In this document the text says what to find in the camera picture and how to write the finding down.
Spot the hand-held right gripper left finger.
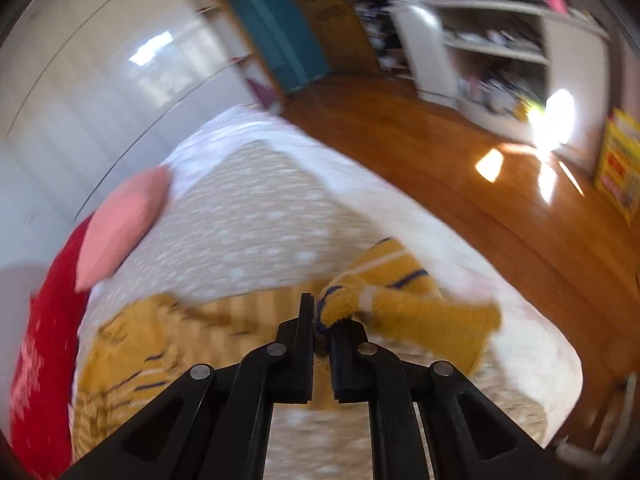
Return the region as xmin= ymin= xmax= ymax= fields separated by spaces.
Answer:
xmin=60 ymin=293 xmax=316 ymax=480

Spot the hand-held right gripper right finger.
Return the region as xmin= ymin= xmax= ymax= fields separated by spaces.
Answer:
xmin=327 ymin=320 xmax=576 ymax=480

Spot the yellow striped knit sweater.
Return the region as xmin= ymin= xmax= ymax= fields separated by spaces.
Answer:
xmin=72 ymin=237 xmax=503 ymax=461

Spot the cluttered clothes rack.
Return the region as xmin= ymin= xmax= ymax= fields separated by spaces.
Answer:
xmin=345 ymin=0 xmax=416 ymax=78

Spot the beige heart-print quilt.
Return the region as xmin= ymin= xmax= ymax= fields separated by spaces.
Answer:
xmin=75 ymin=140 xmax=583 ymax=480

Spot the pink pillow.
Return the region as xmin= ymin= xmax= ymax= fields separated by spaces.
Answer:
xmin=74 ymin=166 xmax=173 ymax=293

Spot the red embroidered pillow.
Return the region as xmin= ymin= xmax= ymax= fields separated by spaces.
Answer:
xmin=10 ymin=212 xmax=101 ymax=478

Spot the white shelf desk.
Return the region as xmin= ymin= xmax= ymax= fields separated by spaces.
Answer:
xmin=395 ymin=0 xmax=611 ymax=161

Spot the teal door curtain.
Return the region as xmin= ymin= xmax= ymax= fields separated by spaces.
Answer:
xmin=210 ymin=0 xmax=331 ymax=93

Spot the wooden door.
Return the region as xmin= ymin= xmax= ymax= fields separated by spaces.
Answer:
xmin=280 ymin=0 xmax=381 ymax=78

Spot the white glossy wardrobe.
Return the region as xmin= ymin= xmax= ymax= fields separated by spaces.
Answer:
xmin=0 ymin=0 xmax=263 ymax=211

